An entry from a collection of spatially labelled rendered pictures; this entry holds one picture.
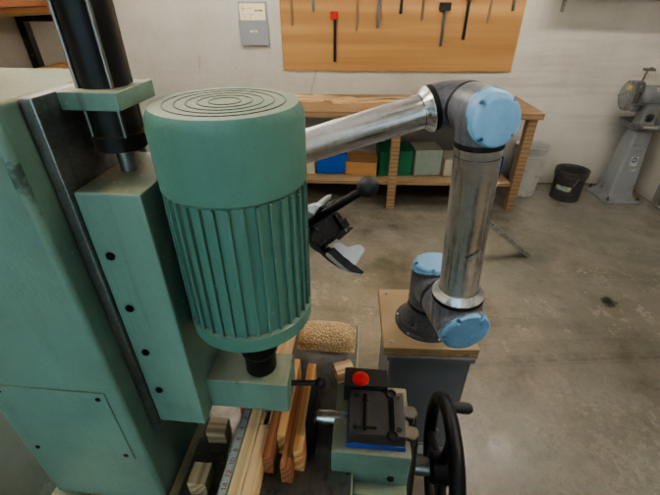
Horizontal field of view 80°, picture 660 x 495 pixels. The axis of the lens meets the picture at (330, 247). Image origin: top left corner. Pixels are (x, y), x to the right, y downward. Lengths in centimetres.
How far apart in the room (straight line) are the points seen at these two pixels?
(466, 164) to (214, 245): 68
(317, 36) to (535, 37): 184
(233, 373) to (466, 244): 67
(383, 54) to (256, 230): 343
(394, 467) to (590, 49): 396
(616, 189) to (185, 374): 419
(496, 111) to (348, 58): 294
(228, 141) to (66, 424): 55
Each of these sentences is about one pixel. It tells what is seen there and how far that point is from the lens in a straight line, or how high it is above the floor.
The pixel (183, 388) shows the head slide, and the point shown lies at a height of 109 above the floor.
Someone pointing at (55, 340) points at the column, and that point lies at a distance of 64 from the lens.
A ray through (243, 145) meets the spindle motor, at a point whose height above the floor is 148.
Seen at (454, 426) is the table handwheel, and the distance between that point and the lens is 80.
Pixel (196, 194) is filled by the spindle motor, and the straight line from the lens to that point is 43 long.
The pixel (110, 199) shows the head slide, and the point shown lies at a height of 141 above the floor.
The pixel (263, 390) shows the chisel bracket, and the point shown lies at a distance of 70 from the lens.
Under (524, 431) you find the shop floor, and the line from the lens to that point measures 208.
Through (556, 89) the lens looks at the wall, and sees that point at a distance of 429.
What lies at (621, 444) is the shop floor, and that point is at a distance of 224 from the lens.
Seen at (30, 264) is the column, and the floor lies 135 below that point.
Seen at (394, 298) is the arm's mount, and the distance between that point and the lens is 161.
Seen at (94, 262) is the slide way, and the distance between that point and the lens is 56.
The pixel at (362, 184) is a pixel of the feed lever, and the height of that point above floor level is 136.
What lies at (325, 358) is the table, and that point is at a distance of 94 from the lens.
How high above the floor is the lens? 160
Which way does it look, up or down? 33 degrees down
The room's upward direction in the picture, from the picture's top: straight up
